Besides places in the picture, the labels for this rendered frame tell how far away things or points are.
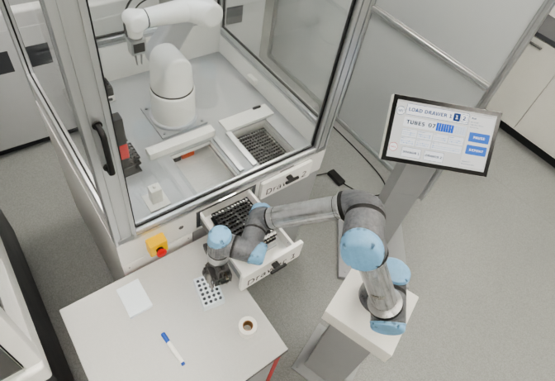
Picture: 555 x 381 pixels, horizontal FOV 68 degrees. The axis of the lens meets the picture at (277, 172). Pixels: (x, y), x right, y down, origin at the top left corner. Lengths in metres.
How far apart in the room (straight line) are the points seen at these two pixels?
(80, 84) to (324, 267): 2.00
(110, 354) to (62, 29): 1.10
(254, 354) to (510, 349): 1.79
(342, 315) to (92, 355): 0.90
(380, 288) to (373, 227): 0.24
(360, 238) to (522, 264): 2.36
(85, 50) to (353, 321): 1.26
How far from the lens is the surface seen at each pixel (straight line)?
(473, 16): 2.68
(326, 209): 1.28
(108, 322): 1.71
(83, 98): 1.12
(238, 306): 1.70
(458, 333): 2.86
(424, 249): 3.05
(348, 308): 1.69
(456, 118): 2.12
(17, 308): 1.59
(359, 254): 1.14
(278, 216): 1.36
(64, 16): 1.00
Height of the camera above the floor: 2.32
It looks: 49 degrees down
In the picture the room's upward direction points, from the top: 12 degrees clockwise
